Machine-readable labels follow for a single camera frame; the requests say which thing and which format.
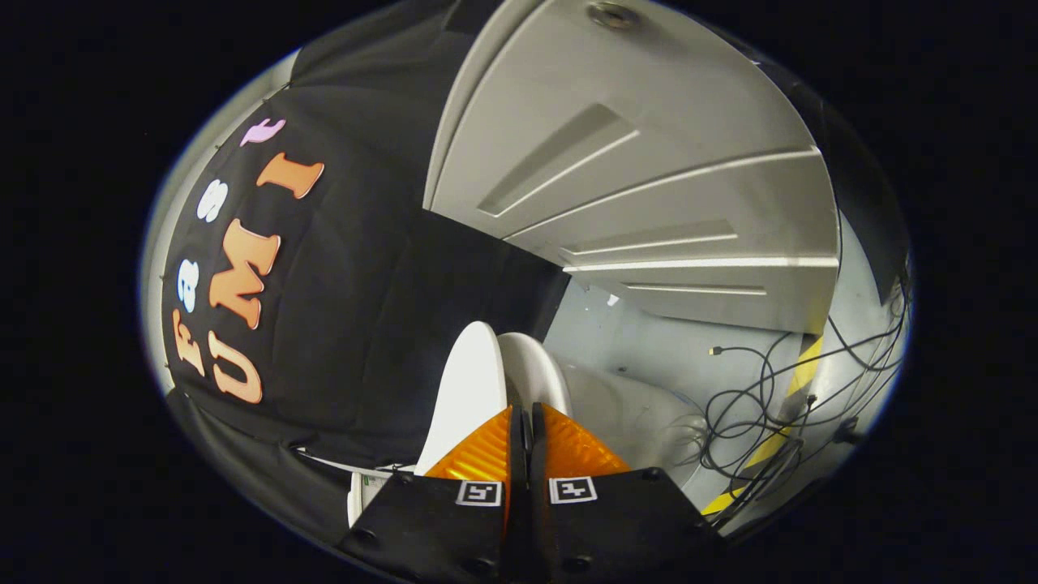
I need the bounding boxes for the black backdrop cloth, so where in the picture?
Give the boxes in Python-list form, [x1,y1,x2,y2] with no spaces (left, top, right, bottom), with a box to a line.
[162,0,913,552]

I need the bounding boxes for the white toilet lid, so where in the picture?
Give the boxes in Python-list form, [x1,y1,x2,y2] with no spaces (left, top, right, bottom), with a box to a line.
[414,321,509,477]

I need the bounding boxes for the yellow black floor tape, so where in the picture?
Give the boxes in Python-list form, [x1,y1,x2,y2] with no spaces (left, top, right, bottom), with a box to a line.
[701,334,826,517]

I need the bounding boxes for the black floor cables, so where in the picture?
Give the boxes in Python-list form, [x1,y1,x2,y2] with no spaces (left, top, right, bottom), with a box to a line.
[697,268,913,528]

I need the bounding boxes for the white drawer cabinet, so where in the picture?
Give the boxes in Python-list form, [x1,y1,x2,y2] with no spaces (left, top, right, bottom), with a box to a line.
[423,0,841,334]

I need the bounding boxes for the white toilet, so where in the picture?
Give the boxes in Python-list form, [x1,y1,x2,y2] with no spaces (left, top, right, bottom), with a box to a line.
[347,333,706,528]

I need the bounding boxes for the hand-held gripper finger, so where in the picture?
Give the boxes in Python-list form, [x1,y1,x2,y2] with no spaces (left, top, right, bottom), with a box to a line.
[531,403,727,581]
[337,406,526,581]

